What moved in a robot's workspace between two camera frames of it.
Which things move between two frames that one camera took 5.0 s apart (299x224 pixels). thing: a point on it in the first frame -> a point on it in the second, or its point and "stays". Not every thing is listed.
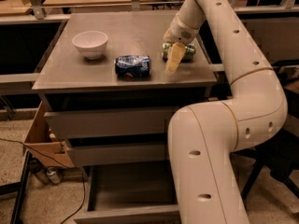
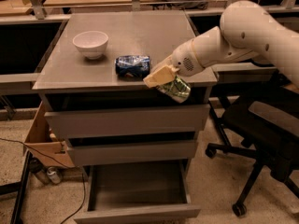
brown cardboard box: x=43 y=145 stays
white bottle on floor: x=53 y=175 stays
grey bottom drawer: x=130 y=194 stays
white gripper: x=181 y=30 -> x=183 y=60
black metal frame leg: x=21 y=186 stays
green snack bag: x=188 y=56 -> x=177 y=89
